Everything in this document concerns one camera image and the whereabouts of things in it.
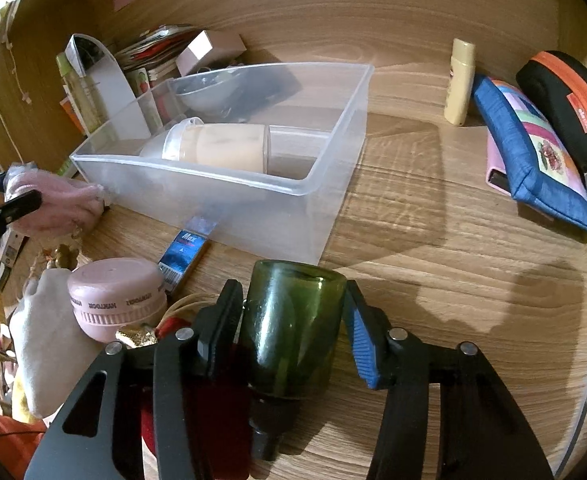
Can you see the white cloth pouch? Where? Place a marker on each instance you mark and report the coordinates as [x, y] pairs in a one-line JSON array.
[[48, 350]]

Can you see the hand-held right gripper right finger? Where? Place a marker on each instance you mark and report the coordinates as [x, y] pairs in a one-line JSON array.
[[361, 345]]

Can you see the pink round device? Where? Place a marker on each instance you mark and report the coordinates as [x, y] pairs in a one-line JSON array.
[[115, 295]]

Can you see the pink fluffy cloth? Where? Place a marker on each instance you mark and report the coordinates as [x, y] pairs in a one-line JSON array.
[[58, 205]]

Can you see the white cardboard box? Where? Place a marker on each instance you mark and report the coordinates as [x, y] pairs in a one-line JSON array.
[[8, 260]]

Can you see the pink flat case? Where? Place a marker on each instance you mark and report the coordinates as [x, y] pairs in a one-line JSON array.
[[497, 170]]

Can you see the black object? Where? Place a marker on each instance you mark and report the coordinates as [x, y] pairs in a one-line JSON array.
[[273, 92]]

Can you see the green tube bottle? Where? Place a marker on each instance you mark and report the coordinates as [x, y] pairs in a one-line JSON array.
[[80, 95]]

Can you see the clear plastic storage bin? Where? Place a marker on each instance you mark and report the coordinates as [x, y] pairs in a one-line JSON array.
[[253, 210]]

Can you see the blue fabric pouch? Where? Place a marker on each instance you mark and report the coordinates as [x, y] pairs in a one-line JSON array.
[[523, 160]]

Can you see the white curved holder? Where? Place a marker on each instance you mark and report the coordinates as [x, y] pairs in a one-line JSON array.
[[110, 90]]

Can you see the small pink white box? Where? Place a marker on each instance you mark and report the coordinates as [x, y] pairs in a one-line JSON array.
[[208, 50]]

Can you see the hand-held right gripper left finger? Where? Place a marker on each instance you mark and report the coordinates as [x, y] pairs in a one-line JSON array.
[[223, 322]]

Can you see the stack of colourful packets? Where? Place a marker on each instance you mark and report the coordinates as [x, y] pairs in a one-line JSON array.
[[158, 47]]

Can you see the orange cloth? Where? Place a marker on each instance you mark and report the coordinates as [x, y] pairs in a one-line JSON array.
[[3, 440]]

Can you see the green white tube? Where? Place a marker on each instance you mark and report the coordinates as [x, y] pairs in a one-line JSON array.
[[67, 167]]

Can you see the red ornament with gold ribbon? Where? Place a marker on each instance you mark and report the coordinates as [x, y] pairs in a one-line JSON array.
[[136, 335]]

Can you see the clear bottle with beige contents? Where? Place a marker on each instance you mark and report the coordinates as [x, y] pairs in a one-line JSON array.
[[223, 147]]

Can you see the pale yellow bottle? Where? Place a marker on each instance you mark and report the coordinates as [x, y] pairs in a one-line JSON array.
[[459, 85]]

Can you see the orange box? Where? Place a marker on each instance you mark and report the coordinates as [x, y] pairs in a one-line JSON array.
[[72, 115]]

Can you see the clear plastic bowl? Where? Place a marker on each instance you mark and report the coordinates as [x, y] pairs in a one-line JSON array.
[[206, 95]]

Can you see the black orange zip case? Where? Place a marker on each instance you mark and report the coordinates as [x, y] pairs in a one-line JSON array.
[[573, 95]]

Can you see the green glass bottle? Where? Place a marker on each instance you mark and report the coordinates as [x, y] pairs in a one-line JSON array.
[[293, 330]]

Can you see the blue battery pack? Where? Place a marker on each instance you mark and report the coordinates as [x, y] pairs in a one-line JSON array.
[[183, 260]]

